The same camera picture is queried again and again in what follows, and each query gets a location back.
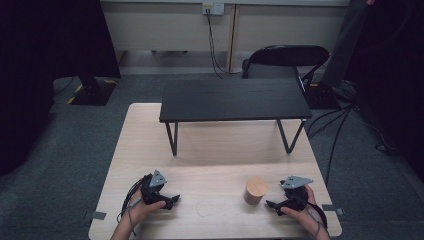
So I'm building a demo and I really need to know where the black folding chair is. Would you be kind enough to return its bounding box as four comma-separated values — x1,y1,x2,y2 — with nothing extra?
241,44,331,92

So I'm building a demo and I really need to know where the black stand base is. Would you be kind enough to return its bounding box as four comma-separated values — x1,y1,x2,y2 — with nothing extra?
66,75,119,107

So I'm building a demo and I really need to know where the black wall outlet cable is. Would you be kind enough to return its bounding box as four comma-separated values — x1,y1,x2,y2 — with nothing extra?
205,9,242,80

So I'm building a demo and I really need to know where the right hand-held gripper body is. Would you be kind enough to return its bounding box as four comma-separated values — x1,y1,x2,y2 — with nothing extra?
279,175,315,213

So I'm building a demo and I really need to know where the dark leaning panel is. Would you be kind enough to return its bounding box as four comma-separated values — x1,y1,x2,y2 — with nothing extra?
320,0,372,89

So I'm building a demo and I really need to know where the black desktop shelf riser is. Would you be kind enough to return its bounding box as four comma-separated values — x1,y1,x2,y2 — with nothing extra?
158,78,313,157

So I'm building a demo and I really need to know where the dark curtain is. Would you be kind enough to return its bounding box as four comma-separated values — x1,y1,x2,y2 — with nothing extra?
0,0,122,178

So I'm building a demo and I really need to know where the black power box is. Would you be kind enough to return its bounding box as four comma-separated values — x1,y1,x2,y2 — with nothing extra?
303,82,342,110

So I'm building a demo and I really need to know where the black floor cable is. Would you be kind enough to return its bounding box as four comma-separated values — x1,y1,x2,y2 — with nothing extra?
305,103,355,188

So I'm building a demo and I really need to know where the white wall outlet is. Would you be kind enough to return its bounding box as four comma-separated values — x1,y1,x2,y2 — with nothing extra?
201,2,226,17

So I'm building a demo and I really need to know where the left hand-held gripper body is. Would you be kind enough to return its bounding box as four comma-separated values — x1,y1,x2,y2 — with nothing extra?
140,169,172,206

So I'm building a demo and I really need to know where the person's left hand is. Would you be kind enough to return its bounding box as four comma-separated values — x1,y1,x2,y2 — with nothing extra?
127,198,167,228

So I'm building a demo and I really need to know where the person's right hand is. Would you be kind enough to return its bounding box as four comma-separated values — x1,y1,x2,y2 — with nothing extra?
279,185,322,232

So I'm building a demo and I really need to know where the wooden cylinder block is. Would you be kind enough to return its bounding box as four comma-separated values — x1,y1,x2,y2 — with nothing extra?
243,175,270,206

